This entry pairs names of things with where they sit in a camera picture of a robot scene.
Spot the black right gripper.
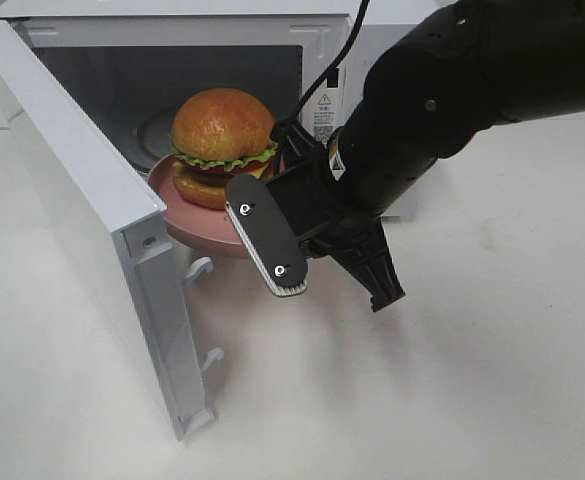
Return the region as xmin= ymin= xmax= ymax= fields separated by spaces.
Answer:
xmin=266 ymin=122 xmax=405 ymax=312

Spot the pink round plate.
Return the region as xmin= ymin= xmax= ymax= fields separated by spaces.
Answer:
xmin=147 ymin=155 xmax=249 ymax=259

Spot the burger with lettuce and cheese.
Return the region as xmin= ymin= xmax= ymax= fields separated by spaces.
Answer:
xmin=170 ymin=87 xmax=277 ymax=210

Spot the white microwave door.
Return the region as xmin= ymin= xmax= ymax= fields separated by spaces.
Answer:
xmin=0 ymin=20 xmax=223 ymax=438

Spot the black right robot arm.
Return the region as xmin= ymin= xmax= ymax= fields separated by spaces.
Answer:
xmin=259 ymin=1 xmax=585 ymax=310

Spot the white warning label sticker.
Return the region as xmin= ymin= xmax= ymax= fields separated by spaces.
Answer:
xmin=310 ymin=88 xmax=342 ymax=144

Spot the white microwave oven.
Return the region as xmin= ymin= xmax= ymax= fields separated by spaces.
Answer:
xmin=0 ymin=0 xmax=454 ymax=261

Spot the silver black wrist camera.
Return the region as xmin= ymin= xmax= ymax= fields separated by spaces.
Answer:
xmin=226 ymin=174 xmax=308 ymax=297

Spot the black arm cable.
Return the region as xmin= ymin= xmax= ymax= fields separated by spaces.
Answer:
xmin=270 ymin=0 xmax=372 ymax=142

